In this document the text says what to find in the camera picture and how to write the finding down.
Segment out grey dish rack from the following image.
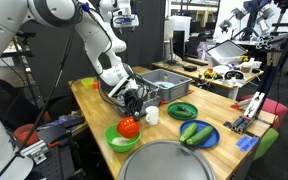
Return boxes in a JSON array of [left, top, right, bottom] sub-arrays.
[[100, 77, 161, 117]]

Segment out black computer monitor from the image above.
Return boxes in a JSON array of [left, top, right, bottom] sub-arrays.
[[173, 31, 185, 59]]

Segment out round metal tray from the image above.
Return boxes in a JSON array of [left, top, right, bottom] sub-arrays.
[[117, 140, 216, 180]]

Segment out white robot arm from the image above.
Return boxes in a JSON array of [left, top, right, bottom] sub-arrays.
[[0, 0, 139, 99]]

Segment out blue plate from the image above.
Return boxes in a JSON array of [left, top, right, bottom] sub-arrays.
[[180, 120, 220, 149]]

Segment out green plate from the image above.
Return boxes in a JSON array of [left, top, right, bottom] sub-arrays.
[[167, 102, 198, 120]]

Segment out right green cucumber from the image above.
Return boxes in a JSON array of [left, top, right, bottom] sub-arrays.
[[186, 126, 214, 145]]

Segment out orange-red cup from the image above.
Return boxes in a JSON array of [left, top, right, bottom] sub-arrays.
[[14, 124, 39, 146]]

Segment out white mug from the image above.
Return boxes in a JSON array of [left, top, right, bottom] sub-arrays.
[[145, 106, 159, 125]]

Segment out grey plastic bin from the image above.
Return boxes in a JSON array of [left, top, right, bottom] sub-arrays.
[[142, 69, 192, 103]]

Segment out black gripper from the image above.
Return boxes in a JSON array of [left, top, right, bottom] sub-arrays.
[[123, 89, 143, 121]]

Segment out clear plastic storage box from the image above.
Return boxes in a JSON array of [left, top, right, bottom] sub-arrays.
[[207, 40, 245, 65]]

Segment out left green cucumber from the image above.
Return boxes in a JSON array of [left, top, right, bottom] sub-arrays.
[[180, 123, 198, 142]]

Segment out small cucumber on green plate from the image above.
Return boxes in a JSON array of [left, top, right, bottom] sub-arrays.
[[170, 106, 193, 118]]

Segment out orange bowl with rice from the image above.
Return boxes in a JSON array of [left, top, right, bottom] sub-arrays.
[[117, 117, 140, 138]]

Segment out green plastic bowl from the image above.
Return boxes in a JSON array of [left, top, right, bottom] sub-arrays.
[[104, 124, 141, 152]]

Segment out blue tape patch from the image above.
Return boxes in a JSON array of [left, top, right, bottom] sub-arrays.
[[236, 136, 259, 152]]

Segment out orange cube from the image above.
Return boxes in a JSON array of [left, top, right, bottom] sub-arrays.
[[92, 82, 100, 89]]

